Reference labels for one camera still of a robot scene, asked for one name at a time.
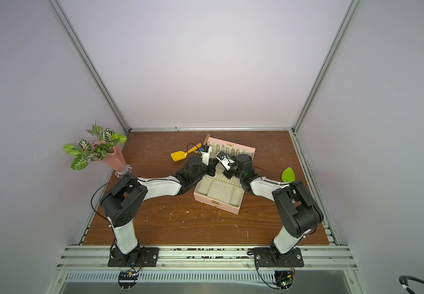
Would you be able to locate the pink jewelry box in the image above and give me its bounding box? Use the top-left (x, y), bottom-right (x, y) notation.
top-left (194, 137), bottom-right (256, 214)

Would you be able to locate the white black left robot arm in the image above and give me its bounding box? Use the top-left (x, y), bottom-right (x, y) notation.
top-left (100, 156), bottom-right (218, 256)

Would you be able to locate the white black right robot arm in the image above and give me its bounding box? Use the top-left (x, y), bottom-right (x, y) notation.
top-left (217, 152), bottom-right (324, 255)

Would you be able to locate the yellow toy shovel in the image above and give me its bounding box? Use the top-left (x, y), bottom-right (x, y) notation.
top-left (170, 143), bottom-right (202, 162)

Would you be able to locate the green toy rake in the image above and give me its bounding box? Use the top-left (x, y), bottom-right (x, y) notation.
top-left (203, 134), bottom-right (211, 145)

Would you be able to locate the green leaf toy trowel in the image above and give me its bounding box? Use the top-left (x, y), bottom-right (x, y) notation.
top-left (281, 167), bottom-right (296, 183)

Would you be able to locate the potted plant pink vase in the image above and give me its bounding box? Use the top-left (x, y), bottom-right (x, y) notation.
top-left (63, 121), bottom-right (132, 178)

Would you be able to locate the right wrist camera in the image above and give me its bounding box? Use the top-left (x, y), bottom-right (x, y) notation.
top-left (216, 151), bottom-right (236, 169)

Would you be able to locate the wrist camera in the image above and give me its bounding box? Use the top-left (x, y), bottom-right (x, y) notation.
top-left (199, 145), bottom-right (212, 166)
top-left (216, 151), bottom-right (236, 169)

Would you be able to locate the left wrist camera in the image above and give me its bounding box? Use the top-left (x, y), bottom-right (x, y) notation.
top-left (199, 145), bottom-right (212, 166)

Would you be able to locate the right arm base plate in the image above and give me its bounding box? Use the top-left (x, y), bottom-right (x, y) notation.
top-left (247, 247), bottom-right (305, 268)

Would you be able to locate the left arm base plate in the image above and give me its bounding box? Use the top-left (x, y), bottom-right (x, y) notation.
top-left (107, 246), bottom-right (159, 268)

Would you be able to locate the aluminium mounting rail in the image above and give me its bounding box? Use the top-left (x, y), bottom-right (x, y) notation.
top-left (57, 246), bottom-right (358, 284)

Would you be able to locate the black cable loop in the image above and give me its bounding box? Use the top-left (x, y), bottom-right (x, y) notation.
top-left (399, 275), bottom-right (424, 294)

